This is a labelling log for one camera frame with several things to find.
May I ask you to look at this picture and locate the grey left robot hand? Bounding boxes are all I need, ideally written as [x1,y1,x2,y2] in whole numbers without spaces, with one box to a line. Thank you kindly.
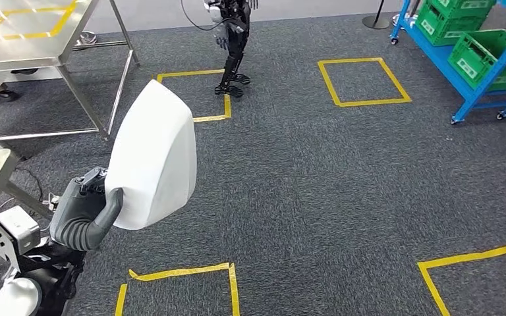
[51,167,125,244]

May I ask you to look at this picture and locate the white curved plastic part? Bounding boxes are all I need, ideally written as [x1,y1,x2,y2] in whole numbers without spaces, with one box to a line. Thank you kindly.
[104,79,198,231]

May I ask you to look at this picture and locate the white power strip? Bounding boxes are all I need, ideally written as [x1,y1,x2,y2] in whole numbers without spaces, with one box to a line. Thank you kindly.
[42,193,63,211]

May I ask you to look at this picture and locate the yellow tape marking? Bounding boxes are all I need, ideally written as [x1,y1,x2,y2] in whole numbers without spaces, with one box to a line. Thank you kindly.
[0,0,80,43]

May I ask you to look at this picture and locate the black humanoid robot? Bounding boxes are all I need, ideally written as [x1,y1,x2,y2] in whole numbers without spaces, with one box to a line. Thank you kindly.
[204,0,259,99]

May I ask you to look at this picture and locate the stanchion with round base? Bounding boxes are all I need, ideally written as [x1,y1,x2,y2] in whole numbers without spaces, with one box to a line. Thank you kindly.
[361,0,392,30]

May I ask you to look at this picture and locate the green plastic crate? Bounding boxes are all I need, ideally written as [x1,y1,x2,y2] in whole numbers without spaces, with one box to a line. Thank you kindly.
[415,2,490,47]
[427,0,497,20]
[447,29,506,93]

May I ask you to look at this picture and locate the black floor cable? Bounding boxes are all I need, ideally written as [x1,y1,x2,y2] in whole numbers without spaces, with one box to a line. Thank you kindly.
[13,167,47,203]

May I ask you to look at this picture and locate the black tether cable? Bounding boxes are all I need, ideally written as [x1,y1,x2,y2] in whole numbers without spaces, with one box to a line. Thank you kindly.
[180,0,237,32]

